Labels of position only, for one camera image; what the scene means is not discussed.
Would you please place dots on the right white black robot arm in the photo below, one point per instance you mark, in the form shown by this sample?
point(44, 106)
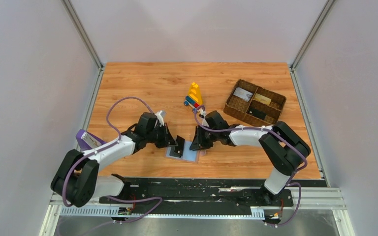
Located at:
point(286, 150)

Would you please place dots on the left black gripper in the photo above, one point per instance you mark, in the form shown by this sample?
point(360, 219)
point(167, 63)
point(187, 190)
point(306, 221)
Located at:
point(169, 136)

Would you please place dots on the black card in basket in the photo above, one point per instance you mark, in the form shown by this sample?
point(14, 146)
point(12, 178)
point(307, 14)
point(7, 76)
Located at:
point(257, 113)

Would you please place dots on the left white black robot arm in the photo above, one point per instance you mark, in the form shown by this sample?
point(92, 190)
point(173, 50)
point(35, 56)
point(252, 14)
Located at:
point(77, 179)

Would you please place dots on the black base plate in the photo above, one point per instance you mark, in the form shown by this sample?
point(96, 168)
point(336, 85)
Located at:
point(200, 196)

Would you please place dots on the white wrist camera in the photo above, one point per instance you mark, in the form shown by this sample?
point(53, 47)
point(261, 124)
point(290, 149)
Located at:
point(160, 117)
point(202, 113)

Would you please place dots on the purple box with card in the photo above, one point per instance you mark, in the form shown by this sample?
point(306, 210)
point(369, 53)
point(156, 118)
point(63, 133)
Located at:
point(87, 140)

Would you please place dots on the woven brown divided basket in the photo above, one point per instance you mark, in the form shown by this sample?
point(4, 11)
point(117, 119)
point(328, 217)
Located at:
point(238, 108)

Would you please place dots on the pink card holder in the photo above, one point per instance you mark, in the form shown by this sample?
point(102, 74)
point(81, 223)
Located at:
point(187, 156)

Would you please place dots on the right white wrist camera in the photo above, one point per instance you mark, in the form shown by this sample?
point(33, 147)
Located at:
point(202, 113)

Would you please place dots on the white card in basket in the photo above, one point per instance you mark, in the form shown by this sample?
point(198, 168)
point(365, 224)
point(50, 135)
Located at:
point(243, 94)

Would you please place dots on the colourful toy block car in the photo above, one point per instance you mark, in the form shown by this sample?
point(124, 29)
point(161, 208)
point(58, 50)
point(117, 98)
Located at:
point(193, 98)

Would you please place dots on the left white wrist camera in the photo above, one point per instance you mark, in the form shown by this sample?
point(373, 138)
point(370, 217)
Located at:
point(160, 117)

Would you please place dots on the gold card in basket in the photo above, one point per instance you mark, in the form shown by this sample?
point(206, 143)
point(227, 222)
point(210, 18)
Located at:
point(262, 99)

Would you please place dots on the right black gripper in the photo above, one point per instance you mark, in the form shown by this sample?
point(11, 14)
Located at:
point(203, 138)

